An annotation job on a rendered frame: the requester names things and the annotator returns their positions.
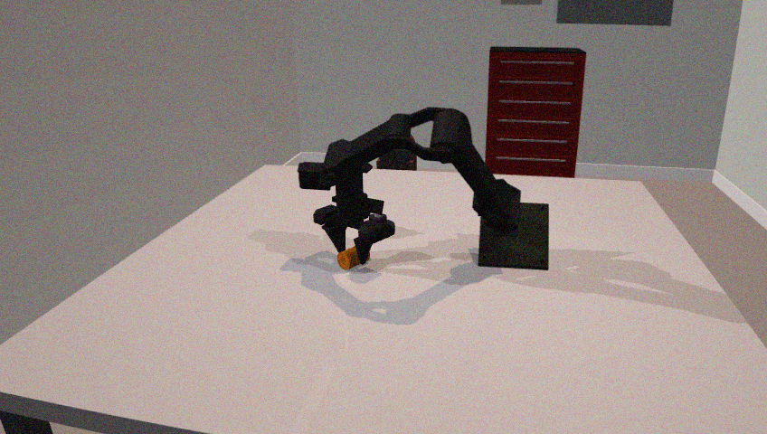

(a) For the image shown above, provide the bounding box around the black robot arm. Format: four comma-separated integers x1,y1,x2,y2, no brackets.
297,107,521,236

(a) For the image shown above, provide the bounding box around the orange knob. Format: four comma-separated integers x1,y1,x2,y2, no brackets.
337,246,361,270

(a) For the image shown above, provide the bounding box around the dark grey round pedestal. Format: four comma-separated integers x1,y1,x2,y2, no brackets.
365,213,395,236

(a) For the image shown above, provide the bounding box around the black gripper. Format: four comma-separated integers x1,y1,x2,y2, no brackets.
313,191,392,265

